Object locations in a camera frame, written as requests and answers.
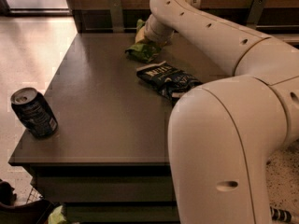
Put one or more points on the metal wall bracket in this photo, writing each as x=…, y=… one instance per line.
x=115, y=8
x=255, y=13

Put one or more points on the left metal wall bracket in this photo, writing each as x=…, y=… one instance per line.
x=115, y=8

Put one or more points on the lower grey drawer front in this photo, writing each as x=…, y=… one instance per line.
x=117, y=214

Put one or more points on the dark chair at corner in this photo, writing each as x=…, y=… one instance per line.
x=36, y=212

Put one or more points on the upper grey drawer front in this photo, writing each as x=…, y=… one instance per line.
x=105, y=189

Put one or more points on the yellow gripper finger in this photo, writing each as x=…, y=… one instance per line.
x=141, y=36

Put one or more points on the dark blue chip bag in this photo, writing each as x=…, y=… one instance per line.
x=167, y=80

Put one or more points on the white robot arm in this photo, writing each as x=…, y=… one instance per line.
x=221, y=134

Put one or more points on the black white striped tool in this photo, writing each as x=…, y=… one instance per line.
x=280, y=215

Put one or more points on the right metal wall bracket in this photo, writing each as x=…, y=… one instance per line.
x=255, y=13

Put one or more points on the green bag under table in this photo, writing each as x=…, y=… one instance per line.
x=57, y=217

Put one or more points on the dark pepsi can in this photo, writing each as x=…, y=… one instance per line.
x=34, y=112

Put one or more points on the green rice chip bag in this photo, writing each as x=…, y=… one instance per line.
x=144, y=53

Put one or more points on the grey drawer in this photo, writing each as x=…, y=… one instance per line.
x=117, y=214
x=105, y=189

